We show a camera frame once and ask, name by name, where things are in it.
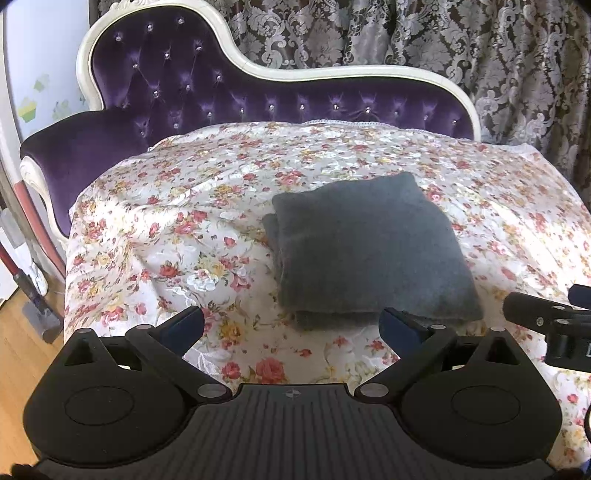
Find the grey knit garment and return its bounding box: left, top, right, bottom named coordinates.
left=262, top=172, right=485, bottom=330

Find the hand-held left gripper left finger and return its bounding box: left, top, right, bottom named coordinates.
left=58, top=305, right=233, bottom=402

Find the yellow green cupcake wall sticker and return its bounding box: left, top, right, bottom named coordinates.
left=18, top=95, right=40, bottom=123

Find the grey damask curtain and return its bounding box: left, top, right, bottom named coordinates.
left=90, top=0, right=591, bottom=208

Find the purple tufted velvet sofa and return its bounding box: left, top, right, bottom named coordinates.
left=19, top=0, right=482, bottom=241

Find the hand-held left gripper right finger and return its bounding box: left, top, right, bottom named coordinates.
left=355, top=308, right=529, bottom=401

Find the floral printed blanket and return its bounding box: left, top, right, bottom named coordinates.
left=62, top=119, right=591, bottom=472

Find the red stick vacuum cleaner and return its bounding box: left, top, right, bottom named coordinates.
left=0, top=240, right=64, bottom=343

